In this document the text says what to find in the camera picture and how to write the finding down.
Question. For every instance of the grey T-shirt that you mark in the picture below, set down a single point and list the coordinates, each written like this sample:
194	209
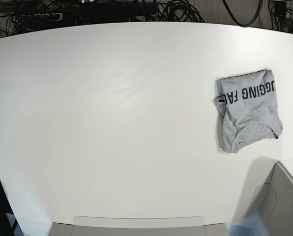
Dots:
248	110

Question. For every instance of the beige box at right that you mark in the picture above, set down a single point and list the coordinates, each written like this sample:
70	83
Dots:
271	209

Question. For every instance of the beige box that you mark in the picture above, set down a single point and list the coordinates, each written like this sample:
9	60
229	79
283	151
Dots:
271	209
102	226

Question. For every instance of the beige box at bottom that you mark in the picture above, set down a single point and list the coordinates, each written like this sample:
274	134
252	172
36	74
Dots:
102	226

